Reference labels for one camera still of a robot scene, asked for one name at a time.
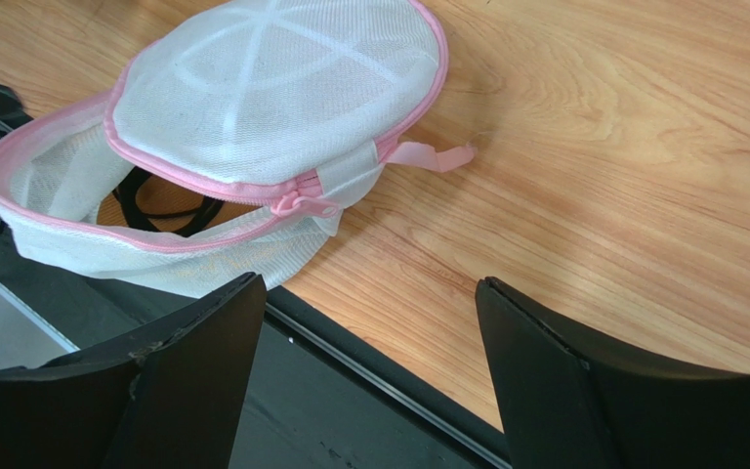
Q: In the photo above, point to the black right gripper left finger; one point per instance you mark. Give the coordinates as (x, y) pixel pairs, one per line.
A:
(167, 394)

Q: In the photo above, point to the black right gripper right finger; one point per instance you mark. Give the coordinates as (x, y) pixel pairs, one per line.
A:
(571, 396)

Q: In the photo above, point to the white mesh laundry bag pink zipper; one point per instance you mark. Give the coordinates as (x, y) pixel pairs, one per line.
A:
(294, 107)

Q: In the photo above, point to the black and orange bra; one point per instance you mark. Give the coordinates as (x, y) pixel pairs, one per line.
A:
(149, 203)

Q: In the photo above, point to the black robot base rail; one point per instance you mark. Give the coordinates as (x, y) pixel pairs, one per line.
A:
(317, 397)

